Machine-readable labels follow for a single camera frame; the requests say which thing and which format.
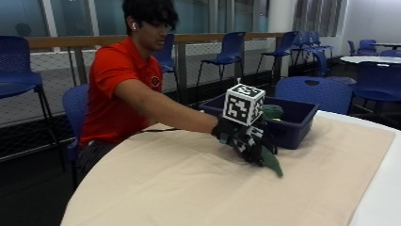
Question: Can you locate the wooden railing with mesh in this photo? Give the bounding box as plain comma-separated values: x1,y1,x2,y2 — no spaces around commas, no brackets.
25,31,291,105

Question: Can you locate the blue perforated chair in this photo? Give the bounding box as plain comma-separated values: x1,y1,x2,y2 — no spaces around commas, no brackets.
61,83,93,191
350,61,401,124
348,39,379,57

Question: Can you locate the blue high stool chair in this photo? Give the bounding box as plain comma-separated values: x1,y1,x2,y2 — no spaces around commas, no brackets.
0,35,69,172
151,33,182,102
255,30,302,80
195,31,248,93
291,30,336,78

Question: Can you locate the white marker cube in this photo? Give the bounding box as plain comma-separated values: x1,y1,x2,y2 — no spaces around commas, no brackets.
222,83,267,127

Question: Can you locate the beige table cloth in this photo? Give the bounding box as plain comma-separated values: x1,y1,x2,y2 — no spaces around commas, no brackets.
59,116,396,226

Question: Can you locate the green toy vegetable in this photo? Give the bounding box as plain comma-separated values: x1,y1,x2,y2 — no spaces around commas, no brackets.
260,145,286,179

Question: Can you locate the green soft toy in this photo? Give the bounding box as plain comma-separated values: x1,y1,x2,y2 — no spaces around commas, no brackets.
262,104,286,122

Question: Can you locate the dark blue plastic bin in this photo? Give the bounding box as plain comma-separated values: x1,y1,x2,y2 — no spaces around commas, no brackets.
199,92,320,151

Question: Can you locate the white round table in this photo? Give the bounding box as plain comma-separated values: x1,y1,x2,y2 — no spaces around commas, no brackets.
370,42,401,51
340,55,401,66

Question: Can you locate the blue chair with handle hole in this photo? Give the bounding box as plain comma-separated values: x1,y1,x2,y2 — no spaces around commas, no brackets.
274,75,355,116

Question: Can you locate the the person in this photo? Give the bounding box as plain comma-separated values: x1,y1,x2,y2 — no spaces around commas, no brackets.
77,0,220,178

